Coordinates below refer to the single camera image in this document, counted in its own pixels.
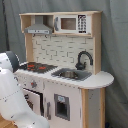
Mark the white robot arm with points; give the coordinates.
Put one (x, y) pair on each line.
(13, 106)

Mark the red right stove knob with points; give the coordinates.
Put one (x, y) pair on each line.
(33, 84)

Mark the black toy stovetop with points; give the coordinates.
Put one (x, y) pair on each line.
(37, 67)

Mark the black toy faucet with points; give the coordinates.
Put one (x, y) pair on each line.
(84, 61)

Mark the grey range hood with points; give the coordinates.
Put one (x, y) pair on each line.
(39, 27)

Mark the toy oven door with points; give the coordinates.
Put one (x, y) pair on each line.
(34, 100)

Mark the grey ice dispenser panel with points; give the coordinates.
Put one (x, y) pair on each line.
(62, 107)

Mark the wooden toy kitchen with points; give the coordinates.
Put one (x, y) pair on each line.
(87, 97)

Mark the grey cupboard door handle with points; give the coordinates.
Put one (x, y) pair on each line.
(48, 111)

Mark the white toy microwave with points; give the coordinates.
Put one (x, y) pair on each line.
(70, 23)

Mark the small metal pot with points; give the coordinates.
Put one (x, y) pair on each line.
(70, 74)

